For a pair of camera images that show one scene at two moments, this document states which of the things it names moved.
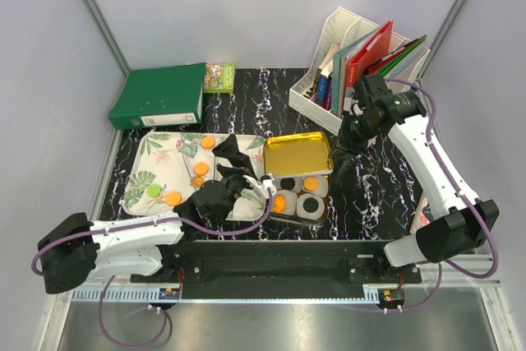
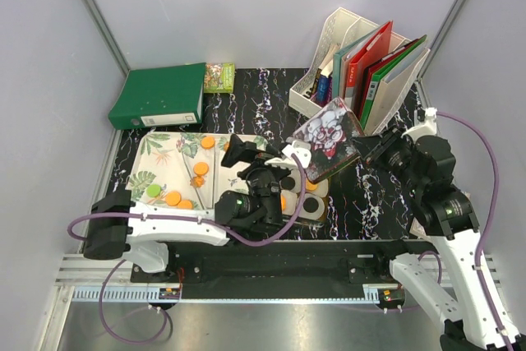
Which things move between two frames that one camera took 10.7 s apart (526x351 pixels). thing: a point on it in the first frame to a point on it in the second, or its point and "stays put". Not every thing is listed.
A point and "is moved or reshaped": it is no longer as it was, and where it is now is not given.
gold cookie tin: (300, 165) is moved or reshaped
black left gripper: (229, 150) to (239, 152)
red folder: (376, 50) stays put
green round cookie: (153, 190) stays put
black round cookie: (288, 183) stays put
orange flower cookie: (198, 181) stays put
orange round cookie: (173, 198) stays put
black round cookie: (311, 205) stays put
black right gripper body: (359, 129) to (393, 153)
